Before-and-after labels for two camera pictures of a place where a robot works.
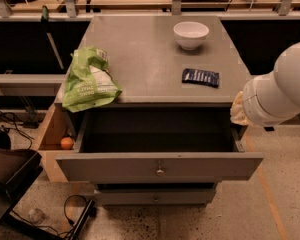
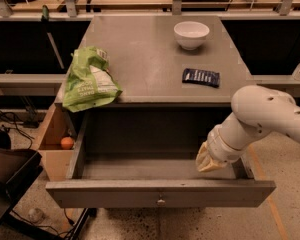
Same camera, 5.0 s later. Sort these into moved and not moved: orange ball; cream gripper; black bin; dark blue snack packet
Moved: cream gripper
Not moved: black bin; dark blue snack packet; orange ball
